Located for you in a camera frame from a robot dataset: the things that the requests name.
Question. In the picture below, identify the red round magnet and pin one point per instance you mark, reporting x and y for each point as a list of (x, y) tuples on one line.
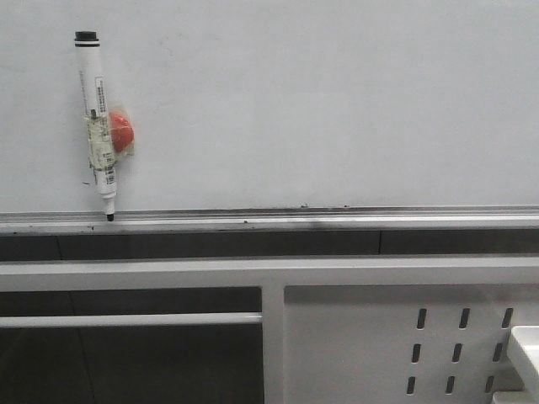
[(122, 132)]

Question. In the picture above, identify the white plastic box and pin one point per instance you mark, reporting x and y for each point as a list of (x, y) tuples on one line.
[(522, 351)]

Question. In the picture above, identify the white perforated metal panel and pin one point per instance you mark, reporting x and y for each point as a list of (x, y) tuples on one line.
[(402, 343)]

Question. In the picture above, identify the white whiteboard marker black tip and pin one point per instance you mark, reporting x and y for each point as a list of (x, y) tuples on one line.
[(101, 151)]

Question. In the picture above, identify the white metal stand frame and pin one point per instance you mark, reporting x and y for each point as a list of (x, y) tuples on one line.
[(186, 331)]

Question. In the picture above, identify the large whiteboard with aluminium frame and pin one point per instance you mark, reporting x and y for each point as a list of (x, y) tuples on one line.
[(275, 114)]

